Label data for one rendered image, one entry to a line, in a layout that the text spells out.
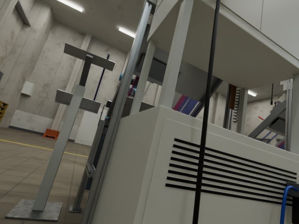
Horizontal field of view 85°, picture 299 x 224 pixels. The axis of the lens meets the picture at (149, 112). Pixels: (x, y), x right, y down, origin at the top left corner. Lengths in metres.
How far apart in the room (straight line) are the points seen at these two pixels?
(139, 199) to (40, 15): 10.19
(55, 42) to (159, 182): 10.71
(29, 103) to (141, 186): 9.77
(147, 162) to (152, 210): 0.11
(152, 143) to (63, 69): 10.00
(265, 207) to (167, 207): 0.37
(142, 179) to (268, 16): 0.80
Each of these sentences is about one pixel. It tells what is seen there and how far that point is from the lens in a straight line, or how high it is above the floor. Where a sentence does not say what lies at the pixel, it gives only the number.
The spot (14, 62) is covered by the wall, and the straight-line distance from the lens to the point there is 9.47.
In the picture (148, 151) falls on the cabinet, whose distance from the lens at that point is 0.41.
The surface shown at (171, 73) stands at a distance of 0.47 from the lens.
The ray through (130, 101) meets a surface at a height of 0.83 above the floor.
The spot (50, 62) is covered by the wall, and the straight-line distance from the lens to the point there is 10.49.
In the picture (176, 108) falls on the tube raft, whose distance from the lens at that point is 1.40.
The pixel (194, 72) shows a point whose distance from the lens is 1.29.
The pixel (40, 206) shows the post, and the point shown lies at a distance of 1.30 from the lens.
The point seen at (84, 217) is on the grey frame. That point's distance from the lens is 0.85.
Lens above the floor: 0.50
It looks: 13 degrees up
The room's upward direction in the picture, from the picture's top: 14 degrees clockwise
